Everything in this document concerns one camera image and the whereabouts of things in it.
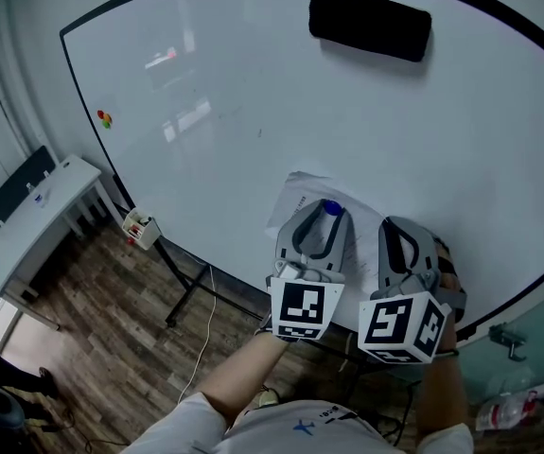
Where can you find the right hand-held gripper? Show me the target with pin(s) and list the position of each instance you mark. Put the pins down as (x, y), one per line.
(394, 324)

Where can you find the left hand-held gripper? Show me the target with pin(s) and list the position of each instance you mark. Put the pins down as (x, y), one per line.
(300, 301)

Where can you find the blue round magnet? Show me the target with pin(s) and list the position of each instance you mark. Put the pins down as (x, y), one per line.
(332, 207)

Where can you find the white printed paper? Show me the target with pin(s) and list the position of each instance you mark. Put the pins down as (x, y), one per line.
(300, 187)

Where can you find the black-framed whiteboard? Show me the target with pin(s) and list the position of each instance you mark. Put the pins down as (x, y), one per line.
(300, 111)

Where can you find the person's left forearm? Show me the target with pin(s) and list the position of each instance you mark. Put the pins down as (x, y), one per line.
(243, 381)

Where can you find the person's right forearm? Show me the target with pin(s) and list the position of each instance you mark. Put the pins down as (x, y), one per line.
(442, 395)

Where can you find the black whiteboard eraser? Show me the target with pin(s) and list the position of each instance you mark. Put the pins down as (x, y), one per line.
(371, 24)

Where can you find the person's right hand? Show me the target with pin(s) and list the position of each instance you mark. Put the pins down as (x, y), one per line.
(449, 277)

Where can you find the person's light shoe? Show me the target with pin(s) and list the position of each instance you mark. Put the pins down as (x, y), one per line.
(268, 396)

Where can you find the white marker holder box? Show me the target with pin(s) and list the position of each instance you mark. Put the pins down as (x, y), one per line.
(146, 234)

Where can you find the frosted glass door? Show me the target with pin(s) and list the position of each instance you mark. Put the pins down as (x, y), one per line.
(527, 376)

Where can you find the crumpled plastic bottle red label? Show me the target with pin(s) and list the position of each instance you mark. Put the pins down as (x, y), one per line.
(503, 412)

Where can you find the person's white shirt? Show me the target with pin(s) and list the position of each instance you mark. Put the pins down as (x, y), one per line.
(309, 433)

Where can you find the clear water bottle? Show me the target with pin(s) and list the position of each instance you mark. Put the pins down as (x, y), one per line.
(41, 199)

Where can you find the white office desk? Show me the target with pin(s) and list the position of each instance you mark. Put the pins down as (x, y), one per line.
(25, 225)

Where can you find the black desk divider panel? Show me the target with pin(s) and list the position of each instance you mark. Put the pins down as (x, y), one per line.
(16, 187)

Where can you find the white wall pipes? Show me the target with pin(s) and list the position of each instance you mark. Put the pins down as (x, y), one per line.
(9, 107)

